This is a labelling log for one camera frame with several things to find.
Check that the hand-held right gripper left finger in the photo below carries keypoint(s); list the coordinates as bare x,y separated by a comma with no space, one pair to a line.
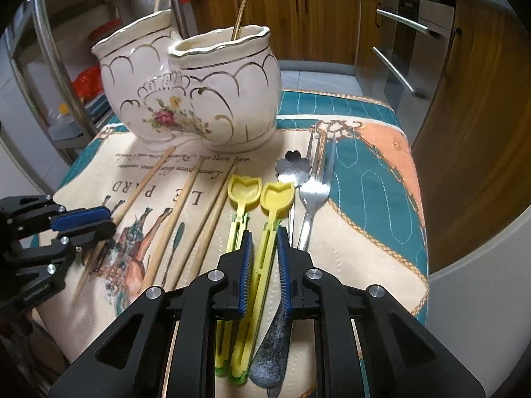
245,275

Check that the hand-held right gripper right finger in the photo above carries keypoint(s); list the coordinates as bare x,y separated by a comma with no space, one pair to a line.
284,275

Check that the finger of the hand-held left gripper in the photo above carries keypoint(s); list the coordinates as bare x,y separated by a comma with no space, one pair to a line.
89,235
83,217

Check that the wooden chopstick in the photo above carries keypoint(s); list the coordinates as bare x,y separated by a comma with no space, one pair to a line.
208,215
217,215
178,211
145,182

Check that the yellow plastic tulip spoon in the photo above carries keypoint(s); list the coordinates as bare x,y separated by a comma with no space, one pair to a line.
277,201
244,190

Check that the silver steel fork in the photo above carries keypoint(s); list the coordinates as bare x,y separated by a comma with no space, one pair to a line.
315,199

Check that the steel flower-shaped spoon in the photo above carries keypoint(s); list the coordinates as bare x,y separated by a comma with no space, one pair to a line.
292,166

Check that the white floral ceramic utensil holder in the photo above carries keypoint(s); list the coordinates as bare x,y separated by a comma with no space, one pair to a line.
232,91

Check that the printed quilted table mat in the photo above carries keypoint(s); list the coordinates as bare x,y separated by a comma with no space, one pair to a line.
373,224

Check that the orange-red plastic bag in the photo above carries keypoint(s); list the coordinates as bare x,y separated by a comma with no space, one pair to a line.
88,85

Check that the wooden kitchen cabinets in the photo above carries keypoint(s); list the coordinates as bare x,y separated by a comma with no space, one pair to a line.
315,16

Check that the stainless steel drawer unit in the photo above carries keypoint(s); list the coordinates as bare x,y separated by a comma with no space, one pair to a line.
431,12

